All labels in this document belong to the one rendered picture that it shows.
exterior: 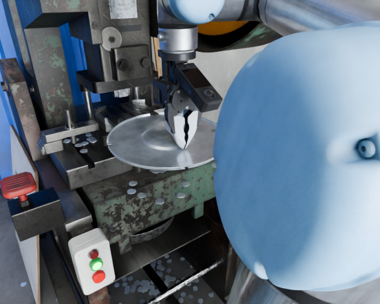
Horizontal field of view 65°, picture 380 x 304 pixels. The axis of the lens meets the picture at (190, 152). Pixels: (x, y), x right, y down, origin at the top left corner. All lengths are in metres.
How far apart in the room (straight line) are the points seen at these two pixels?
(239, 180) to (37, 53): 0.92
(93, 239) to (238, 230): 0.55
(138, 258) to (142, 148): 0.49
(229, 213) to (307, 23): 0.27
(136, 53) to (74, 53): 1.23
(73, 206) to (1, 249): 1.02
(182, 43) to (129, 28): 0.28
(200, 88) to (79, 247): 0.41
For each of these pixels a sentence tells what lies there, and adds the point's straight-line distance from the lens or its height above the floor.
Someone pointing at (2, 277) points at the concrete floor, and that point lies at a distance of 1.62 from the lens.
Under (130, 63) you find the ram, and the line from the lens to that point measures 0.81.
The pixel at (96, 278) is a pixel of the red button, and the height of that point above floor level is 0.54.
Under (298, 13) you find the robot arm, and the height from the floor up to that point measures 1.07.
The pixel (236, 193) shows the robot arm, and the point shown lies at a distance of 0.16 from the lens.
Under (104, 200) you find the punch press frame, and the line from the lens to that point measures 0.77.
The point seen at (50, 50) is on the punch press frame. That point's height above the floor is 0.94.
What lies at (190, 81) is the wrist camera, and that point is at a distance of 0.57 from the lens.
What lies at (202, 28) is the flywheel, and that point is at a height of 0.99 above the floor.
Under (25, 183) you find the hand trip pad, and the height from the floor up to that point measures 0.76.
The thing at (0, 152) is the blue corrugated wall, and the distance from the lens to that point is 2.14.
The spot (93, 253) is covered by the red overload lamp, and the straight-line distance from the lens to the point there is 0.68.
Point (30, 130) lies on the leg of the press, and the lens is 1.13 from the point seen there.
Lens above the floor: 1.10
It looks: 28 degrees down
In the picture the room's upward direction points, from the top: straight up
